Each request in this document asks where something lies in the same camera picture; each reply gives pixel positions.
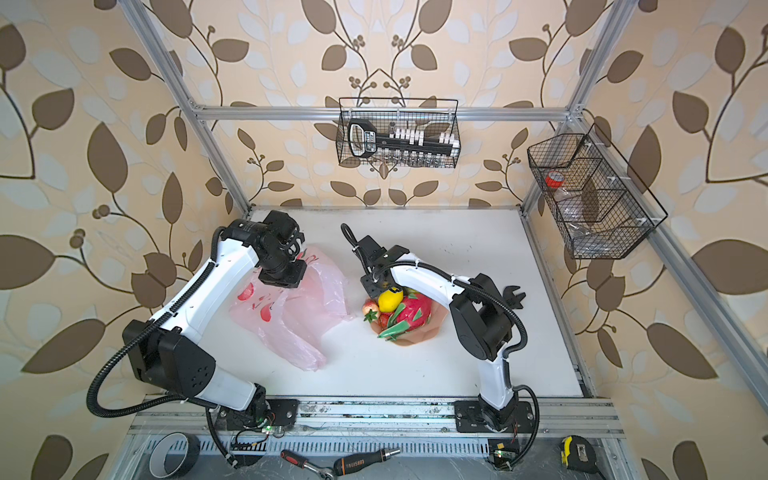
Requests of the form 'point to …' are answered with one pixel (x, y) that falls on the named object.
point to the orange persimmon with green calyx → (370, 309)
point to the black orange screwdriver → (345, 465)
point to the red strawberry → (383, 320)
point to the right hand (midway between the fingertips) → (378, 285)
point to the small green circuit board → (504, 454)
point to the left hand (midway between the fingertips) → (299, 281)
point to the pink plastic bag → (296, 319)
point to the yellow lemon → (389, 300)
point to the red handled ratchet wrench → (326, 473)
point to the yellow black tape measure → (578, 453)
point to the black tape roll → (174, 454)
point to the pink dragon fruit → (414, 314)
